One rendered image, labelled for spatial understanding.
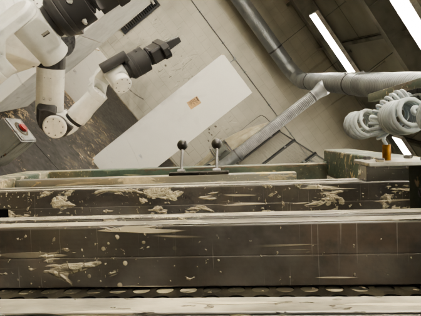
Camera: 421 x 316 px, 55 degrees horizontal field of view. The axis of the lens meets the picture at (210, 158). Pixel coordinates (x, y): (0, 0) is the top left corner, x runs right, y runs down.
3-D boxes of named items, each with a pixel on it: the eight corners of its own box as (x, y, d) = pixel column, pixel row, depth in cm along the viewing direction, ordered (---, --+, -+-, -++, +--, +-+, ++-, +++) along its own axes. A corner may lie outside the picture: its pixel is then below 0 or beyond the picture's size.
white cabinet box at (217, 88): (101, 150, 550) (219, 56, 532) (129, 182, 561) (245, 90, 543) (91, 159, 491) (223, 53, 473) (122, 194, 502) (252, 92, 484)
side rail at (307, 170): (56, 196, 167) (54, 170, 167) (324, 189, 159) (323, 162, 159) (49, 198, 161) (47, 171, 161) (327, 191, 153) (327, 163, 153)
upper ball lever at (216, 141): (211, 176, 136) (211, 142, 142) (222, 176, 135) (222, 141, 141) (210, 172, 132) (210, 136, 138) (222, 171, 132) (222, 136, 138)
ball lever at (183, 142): (176, 177, 136) (178, 143, 142) (187, 177, 136) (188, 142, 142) (175, 172, 133) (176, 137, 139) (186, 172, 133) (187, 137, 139)
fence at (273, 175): (23, 190, 142) (22, 179, 142) (294, 182, 135) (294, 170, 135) (15, 192, 137) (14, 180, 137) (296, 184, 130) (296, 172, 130)
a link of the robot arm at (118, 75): (147, 82, 138) (119, 99, 136) (134, 66, 144) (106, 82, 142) (136, 57, 129) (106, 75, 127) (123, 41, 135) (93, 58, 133)
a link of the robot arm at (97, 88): (131, 78, 137) (105, 106, 139) (121, 64, 142) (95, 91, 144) (119, 69, 132) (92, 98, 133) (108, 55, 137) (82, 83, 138)
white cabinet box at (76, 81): (60, 74, 626) (95, 44, 620) (85, 103, 637) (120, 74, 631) (51, 74, 582) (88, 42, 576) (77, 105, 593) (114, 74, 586)
